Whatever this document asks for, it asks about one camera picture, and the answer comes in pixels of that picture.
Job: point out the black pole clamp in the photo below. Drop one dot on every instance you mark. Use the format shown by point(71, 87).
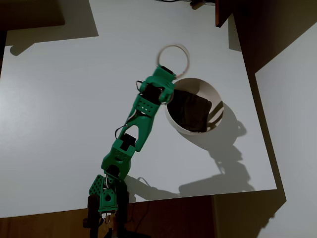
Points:
point(92, 208)

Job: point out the dark folded cloth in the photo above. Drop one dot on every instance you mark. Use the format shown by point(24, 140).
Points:
point(190, 111)

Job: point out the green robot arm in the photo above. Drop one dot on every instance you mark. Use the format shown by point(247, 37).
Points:
point(143, 124)

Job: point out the cream round bowl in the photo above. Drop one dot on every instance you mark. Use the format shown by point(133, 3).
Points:
point(205, 89)

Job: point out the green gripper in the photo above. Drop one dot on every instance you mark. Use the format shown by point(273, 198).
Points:
point(163, 72)

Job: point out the dark flat board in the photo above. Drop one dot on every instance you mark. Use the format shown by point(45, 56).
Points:
point(29, 12)

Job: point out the cream masking tape roll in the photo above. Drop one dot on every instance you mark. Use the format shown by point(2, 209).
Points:
point(187, 60)

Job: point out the brown wooden cabinet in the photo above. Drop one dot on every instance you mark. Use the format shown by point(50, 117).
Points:
point(219, 12)

